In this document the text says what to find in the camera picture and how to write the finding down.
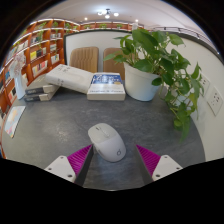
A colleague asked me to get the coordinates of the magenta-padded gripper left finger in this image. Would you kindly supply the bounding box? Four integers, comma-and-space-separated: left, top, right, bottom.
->
45, 143, 94, 187

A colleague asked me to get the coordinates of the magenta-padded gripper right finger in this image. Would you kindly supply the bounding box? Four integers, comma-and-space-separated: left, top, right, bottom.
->
134, 144, 184, 186

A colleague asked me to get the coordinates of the light grey computer mouse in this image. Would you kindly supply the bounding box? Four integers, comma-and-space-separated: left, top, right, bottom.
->
87, 122, 127, 163

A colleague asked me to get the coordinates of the green plant in white pot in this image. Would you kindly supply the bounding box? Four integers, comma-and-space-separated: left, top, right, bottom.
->
103, 27, 205, 143

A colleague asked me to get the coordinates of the thick white book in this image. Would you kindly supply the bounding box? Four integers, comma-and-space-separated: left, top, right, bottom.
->
44, 63, 95, 95

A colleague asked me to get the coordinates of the blue and white book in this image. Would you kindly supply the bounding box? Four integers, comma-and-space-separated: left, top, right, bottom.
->
86, 72, 127, 102

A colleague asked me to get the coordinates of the tan upholstered chair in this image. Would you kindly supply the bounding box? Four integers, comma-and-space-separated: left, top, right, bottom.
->
68, 46, 100, 74
102, 47, 126, 81

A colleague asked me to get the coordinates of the orange wooden bookshelf unit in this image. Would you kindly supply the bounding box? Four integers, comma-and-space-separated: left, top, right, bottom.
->
0, 18, 144, 158

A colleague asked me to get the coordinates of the branched ceiling lamp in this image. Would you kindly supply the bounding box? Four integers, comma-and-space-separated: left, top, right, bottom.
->
97, 8, 120, 20

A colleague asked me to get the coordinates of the white wall socket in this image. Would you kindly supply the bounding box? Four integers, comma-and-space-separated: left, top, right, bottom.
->
206, 85, 224, 117
199, 72, 212, 98

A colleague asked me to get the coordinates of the black ceiling track light rail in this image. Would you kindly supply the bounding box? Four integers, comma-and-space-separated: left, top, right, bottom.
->
149, 25, 214, 44

